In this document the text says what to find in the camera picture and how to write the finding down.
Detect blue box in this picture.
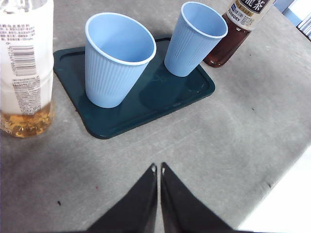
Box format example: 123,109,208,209
274,0,306,26

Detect dark teal rectangular tray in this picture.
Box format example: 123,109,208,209
52,36,216,139

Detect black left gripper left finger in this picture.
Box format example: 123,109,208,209
86,163,158,233

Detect white-label yellow tea bottle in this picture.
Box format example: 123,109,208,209
0,0,55,138

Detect blue ribbed plastic cup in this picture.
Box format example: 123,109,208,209
164,1,229,78
84,12,157,109

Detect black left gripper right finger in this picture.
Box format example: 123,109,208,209
160,162,238,233

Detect dark slatted panel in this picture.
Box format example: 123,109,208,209
296,13,311,40

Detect dark oolong tea bottle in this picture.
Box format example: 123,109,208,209
203,0,275,68

